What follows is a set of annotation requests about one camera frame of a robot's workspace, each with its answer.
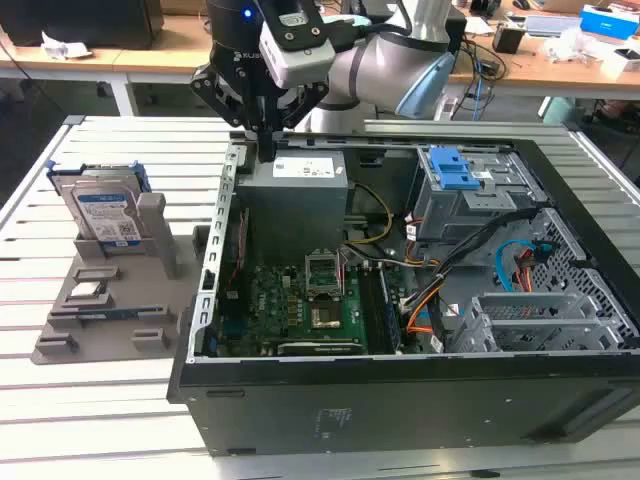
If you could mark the hard disk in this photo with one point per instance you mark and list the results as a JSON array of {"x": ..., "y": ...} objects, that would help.
[{"x": 105, "y": 210}]

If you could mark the silver CPU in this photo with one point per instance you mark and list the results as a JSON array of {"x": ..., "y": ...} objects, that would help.
[{"x": 86, "y": 290}]

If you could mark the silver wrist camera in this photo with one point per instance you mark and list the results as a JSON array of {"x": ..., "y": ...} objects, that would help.
[{"x": 300, "y": 50}]

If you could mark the large black box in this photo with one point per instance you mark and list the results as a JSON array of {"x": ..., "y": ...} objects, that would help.
[{"x": 75, "y": 22}]

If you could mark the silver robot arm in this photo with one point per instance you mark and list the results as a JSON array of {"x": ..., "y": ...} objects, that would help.
[{"x": 380, "y": 65}]

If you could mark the blue RAM stick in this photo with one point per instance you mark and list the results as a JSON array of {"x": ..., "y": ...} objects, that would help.
[
  {"x": 390, "y": 310},
  {"x": 120, "y": 313}
]

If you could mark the small white box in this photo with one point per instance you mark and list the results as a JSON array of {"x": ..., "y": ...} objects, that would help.
[{"x": 622, "y": 61}]

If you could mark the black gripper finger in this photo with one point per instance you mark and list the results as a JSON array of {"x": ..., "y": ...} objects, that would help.
[
  {"x": 215, "y": 90},
  {"x": 300, "y": 112}
]

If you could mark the grey drive cage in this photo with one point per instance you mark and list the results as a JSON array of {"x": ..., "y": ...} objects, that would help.
[{"x": 450, "y": 215}]

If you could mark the black graphics card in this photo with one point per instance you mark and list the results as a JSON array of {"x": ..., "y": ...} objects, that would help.
[{"x": 320, "y": 348}]

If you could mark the grey disk bay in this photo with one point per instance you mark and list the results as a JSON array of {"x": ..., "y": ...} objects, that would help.
[{"x": 530, "y": 305}]

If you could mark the grey parts rack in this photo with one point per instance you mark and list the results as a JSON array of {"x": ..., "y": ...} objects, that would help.
[{"x": 135, "y": 280}]

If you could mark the blue cardboard box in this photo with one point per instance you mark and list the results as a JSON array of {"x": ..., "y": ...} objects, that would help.
[{"x": 610, "y": 22}]

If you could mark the green motherboard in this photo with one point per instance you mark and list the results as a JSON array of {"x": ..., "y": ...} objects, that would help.
[{"x": 270, "y": 300}]

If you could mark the crumpled white paper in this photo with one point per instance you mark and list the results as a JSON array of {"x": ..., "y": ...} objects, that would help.
[{"x": 65, "y": 47}]

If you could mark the grey power supply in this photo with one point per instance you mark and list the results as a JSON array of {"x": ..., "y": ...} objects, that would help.
[{"x": 290, "y": 210}]

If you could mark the small black cube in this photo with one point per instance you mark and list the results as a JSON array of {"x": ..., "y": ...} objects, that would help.
[{"x": 509, "y": 39}]

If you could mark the black PC case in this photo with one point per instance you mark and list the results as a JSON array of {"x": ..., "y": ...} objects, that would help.
[{"x": 400, "y": 410}]

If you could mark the CPU socket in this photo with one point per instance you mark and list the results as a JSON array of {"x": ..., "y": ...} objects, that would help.
[{"x": 325, "y": 317}]

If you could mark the black RAM slot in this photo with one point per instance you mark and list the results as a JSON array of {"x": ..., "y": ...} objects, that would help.
[{"x": 371, "y": 310}]

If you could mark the blue drive latch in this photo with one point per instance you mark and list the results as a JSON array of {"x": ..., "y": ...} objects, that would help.
[{"x": 452, "y": 167}]

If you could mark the wooden desk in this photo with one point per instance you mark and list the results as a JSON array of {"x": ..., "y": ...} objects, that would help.
[{"x": 150, "y": 60}]

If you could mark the clear plastic bags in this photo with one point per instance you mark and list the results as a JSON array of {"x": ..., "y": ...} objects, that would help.
[{"x": 570, "y": 45}]

